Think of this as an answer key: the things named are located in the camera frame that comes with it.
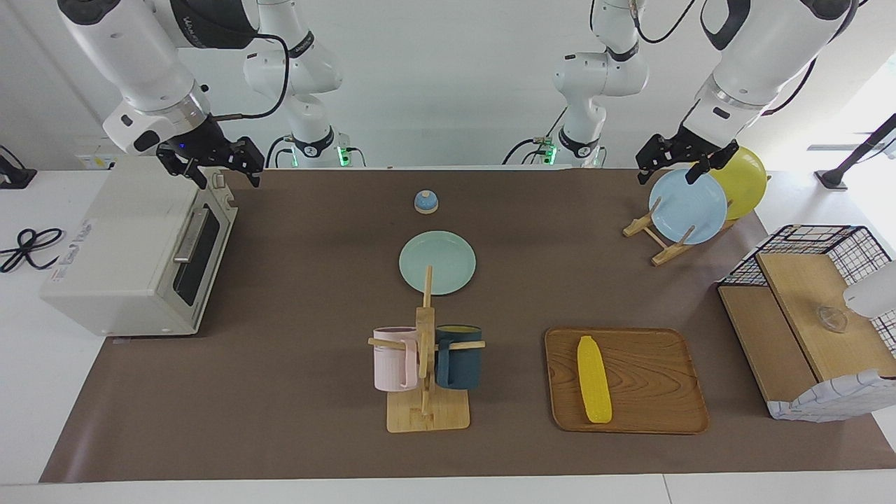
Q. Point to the small blue service bell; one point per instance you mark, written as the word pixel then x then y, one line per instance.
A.
pixel 425 203

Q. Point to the wooden serving tray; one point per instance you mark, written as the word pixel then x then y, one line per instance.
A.
pixel 651 392

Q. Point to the silver oven knob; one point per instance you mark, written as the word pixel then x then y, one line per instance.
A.
pixel 229 204
pixel 219 180

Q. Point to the pink mug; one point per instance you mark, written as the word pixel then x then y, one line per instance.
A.
pixel 392 364

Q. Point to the light blue plate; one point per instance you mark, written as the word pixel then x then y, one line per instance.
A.
pixel 689 210

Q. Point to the yellow corn cob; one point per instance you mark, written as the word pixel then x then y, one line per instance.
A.
pixel 593 381

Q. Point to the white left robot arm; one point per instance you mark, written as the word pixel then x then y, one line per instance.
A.
pixel 763 56

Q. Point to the white box with yellow label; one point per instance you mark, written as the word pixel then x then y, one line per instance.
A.
pixel 98 159

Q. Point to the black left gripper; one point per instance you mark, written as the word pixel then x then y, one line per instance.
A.
pixel 689 145

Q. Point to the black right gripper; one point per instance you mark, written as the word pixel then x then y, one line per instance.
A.
pixel 210 143

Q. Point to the cream toaster oven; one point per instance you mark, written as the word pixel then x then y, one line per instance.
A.
pixel 105 259

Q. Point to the dark blue mug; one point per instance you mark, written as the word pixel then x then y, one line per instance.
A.
pixel 458 367

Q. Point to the black desk clamp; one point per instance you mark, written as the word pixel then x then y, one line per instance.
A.
pixel 17 178

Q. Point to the green lit base connector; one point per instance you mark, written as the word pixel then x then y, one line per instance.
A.
pixel 344 155
pixel 549 152

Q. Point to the pale green plate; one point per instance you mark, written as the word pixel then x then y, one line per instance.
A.
pixel 448 259

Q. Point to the wooden plate rack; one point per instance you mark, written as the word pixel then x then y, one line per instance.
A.
pixel 665 255

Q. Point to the white checked cloth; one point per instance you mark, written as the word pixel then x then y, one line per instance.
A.
pixel 826 402

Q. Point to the wooden mug tree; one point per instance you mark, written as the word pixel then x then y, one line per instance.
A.
pixel 427 416

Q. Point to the white cylindrical device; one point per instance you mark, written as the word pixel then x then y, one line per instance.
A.
pixel 875 294

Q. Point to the small clear glass bowl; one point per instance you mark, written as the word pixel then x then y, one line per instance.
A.
pixel 831 320

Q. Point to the yellow plate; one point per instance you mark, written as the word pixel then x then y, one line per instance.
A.
pixel 749 185

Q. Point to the brown table mat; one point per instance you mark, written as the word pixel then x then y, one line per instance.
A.
pixel 315 420

